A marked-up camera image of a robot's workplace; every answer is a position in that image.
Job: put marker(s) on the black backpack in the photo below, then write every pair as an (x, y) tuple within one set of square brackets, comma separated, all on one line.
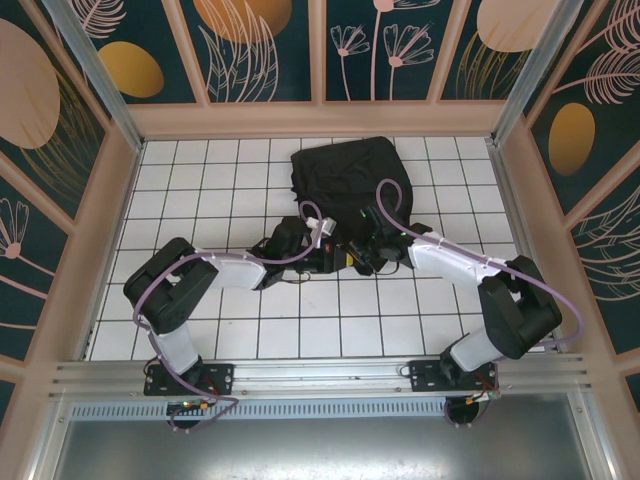
[(350, 170)]

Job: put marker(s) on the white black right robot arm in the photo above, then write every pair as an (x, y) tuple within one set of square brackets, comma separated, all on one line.
[(445, 257)]

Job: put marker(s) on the small connector board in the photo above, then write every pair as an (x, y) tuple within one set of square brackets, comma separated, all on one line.
[(190, 403), (482, 397)]

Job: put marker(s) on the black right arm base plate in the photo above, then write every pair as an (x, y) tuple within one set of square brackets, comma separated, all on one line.
[(425, 375)]

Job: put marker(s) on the grey metal panel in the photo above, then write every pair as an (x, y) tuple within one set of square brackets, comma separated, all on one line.
[(325, 450)]

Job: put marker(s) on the aluminium corner post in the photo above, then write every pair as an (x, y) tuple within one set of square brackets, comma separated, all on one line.
[(100, 85), (535, 65)]

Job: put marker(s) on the aluminium mounting rail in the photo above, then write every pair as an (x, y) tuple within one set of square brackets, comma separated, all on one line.
[(320, 372)]

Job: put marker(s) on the aluminium side rail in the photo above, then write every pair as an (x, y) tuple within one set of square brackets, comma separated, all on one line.
[(520, 200)]

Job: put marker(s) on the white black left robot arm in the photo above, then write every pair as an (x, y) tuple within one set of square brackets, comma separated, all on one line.
[(235, 272)]

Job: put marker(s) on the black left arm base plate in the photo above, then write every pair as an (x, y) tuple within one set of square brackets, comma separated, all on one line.
[(220, 377)]

